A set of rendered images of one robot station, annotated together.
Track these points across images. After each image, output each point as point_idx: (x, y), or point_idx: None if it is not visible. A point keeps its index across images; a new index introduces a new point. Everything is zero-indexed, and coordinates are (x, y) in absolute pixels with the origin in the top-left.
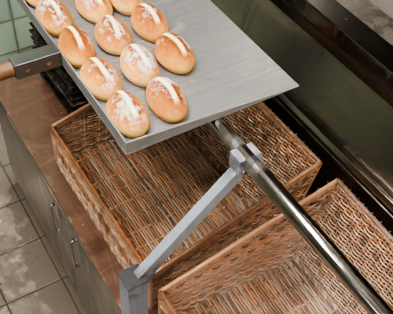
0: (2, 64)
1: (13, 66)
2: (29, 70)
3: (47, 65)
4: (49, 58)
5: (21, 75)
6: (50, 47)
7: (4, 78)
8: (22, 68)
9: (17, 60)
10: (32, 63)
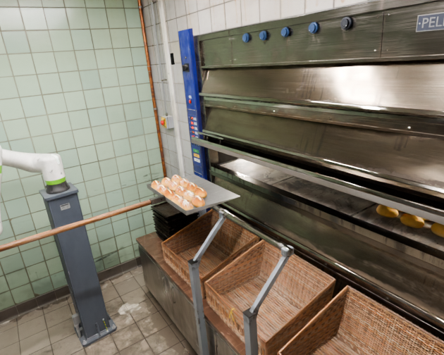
0: (147, 200)
1: (150, 200)
2: (155, 201)
3: (161, 200)
4: (161, 198)
5: (153, 203)
6: (161, 195)
7: (147, 204)
8: (153, 201)
9: (151, 198)
10: (156, 199)
